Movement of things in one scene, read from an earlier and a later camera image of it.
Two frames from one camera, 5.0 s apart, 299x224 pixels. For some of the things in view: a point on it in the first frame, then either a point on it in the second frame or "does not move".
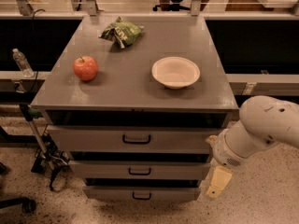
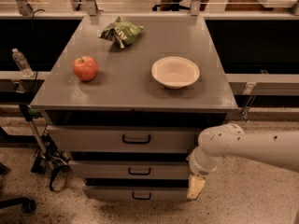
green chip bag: x=121 y=32 does not move
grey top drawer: x=133 y=139 does not move
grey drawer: x=179 y=168 does not move
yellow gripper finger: x=220 y=181 -> x=195 y=186
